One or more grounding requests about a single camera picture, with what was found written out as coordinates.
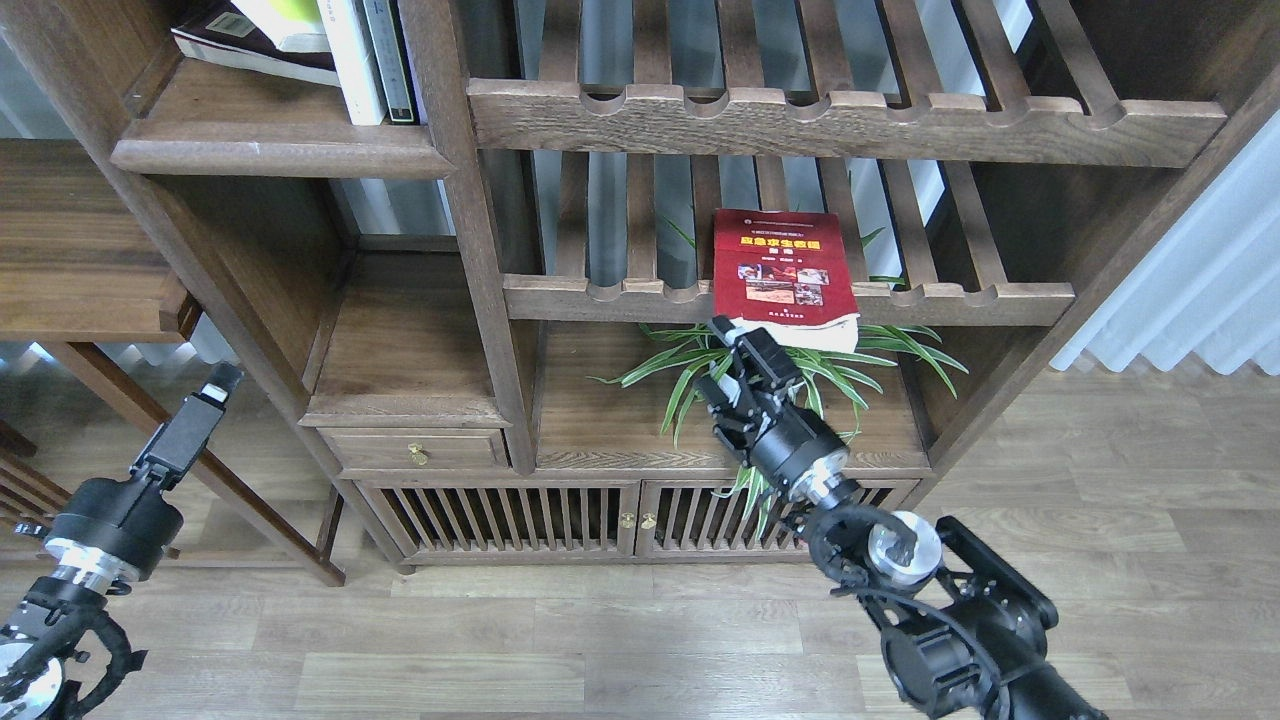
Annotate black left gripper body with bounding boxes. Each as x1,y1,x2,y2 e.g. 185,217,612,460
44,477,183,593

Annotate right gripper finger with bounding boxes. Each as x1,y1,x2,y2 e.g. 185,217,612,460
695,374,746,430
710,316,803,401

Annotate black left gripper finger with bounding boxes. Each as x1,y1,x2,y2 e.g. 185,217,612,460
131,363,244,491

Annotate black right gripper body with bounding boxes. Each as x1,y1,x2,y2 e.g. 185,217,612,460
714,391,856,506

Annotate red paperback book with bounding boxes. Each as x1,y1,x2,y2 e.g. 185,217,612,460
713,208,859,354

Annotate maroon book white characters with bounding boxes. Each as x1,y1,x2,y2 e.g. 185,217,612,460
172,1,340,87

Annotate yellow-green paperback book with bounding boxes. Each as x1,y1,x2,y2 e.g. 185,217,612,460
232,0,330,53

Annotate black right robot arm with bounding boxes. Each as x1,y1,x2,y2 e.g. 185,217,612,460
698,316,1102,719

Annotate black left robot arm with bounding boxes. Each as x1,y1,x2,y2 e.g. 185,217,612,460
3,363,243,719

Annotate spider plant leaves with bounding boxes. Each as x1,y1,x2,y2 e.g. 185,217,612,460
590,215,969,539

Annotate right slatted cabinet door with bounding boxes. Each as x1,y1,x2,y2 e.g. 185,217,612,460
637,480,919,561

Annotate slatted cabinet door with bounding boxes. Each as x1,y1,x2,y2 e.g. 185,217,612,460
637,480,919,561
356,480,641,566

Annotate wooden drawer brass knob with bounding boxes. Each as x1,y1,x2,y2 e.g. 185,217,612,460
317,428,509,471

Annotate left slatted cabinet door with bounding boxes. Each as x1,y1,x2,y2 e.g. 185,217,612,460
356,480,641,566

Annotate dark wooden bookshelf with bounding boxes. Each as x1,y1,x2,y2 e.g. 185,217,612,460
3,1,1279,569

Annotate white pleated curtain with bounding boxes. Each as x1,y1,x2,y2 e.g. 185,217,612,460
1050,115,1279,375

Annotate dark green upright book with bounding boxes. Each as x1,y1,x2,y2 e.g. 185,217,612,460
364,0,419,126

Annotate white upright book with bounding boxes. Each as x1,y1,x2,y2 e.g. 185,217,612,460
317,0,387,126

